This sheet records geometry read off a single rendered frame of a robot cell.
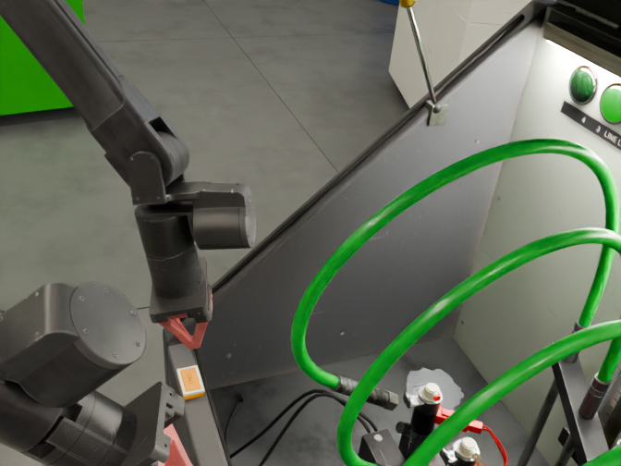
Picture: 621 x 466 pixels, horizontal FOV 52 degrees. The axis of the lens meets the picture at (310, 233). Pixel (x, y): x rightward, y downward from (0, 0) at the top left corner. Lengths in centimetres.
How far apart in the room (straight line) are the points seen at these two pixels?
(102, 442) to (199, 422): 46
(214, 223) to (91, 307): 31
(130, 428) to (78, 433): 4
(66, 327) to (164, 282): 37
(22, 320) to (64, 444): 10
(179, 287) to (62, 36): 29
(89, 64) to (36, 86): 317
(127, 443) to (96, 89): 37
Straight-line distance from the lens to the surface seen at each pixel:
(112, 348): 40
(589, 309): 84
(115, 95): 69
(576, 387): 86
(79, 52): 70
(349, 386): 70
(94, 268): 276
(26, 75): 384
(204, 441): 90
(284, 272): 99
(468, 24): 340
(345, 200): 95
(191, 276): 75
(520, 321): 109
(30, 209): 318
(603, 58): 87
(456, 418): 52
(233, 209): 69
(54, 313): 39
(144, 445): 47
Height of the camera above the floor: 166
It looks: 34 degrees down
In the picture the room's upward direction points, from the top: 6 degrees clockwise
